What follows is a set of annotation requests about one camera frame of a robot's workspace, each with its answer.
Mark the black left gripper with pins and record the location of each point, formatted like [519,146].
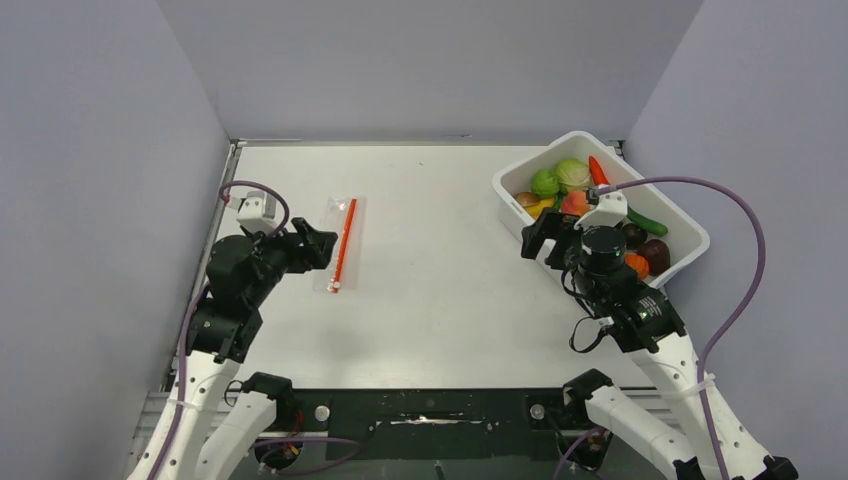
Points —
[316,246]

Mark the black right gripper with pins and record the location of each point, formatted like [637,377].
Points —
[550,224]

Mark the toy peach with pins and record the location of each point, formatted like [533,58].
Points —
[575,203]

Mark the small green cabbage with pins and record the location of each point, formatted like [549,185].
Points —
[545,184]

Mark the clear zip bag orange zipper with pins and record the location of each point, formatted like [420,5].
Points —
[344,216]

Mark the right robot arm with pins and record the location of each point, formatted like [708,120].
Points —
[709,441]

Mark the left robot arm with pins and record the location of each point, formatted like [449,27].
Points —
[220,327]

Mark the yellow banana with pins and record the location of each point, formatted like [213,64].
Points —
[536,209]

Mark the brown onion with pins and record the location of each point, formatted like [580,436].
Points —
[526,199]

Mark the pale green cabbage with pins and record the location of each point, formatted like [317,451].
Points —
[573,175]

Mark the red chili pepper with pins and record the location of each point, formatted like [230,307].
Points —
[597,173]

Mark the dark avocado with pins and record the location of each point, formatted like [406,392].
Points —
[635,236]

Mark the orange pumpkin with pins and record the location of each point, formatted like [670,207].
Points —
[639,264]

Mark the dark green cucumber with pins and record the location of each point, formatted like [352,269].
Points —
[651,226]

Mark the dark red beet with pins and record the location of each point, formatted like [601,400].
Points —
[657,254]

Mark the white plastic bin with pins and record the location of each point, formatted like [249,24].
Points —
[685,239]

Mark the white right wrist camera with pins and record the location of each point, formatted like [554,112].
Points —
[606,210]

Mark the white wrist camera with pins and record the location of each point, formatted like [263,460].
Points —
[606,210]
[257,212]

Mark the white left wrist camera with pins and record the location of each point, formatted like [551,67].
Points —
[257,212]

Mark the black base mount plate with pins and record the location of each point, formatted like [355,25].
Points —
[429,424]

